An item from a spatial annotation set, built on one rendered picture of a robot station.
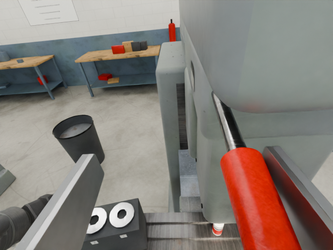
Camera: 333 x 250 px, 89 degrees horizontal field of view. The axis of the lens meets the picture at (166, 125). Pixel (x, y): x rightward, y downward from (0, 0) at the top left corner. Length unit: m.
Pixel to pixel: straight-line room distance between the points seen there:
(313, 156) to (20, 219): 0.62
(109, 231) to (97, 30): 4.51
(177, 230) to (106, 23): 4.45
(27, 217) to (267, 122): 0.56
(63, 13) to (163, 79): 4.53
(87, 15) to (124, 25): 0.82
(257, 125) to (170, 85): 0.53
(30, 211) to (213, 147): 0.50
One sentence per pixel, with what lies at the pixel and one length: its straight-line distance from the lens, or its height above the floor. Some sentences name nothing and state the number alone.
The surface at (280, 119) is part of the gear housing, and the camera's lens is 0.22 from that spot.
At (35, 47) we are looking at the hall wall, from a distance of 5.72.
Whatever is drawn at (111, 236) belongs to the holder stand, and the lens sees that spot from 0.72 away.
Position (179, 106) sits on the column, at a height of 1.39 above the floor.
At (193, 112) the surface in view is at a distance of 0.46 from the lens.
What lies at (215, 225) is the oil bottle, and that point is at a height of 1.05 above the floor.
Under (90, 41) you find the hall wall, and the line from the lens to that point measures 4.96.
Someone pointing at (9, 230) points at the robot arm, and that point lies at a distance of 0.56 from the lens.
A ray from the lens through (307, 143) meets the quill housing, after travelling 0.32.
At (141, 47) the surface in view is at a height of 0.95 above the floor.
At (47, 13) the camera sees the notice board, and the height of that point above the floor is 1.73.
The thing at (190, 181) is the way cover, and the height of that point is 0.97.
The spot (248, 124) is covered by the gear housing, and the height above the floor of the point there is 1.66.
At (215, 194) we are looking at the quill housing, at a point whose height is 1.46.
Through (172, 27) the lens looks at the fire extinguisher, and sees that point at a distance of 4.36.
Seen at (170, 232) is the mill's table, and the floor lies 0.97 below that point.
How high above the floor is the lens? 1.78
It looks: 37 degrees down
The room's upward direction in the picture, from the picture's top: 7 degrees counter-clockwise
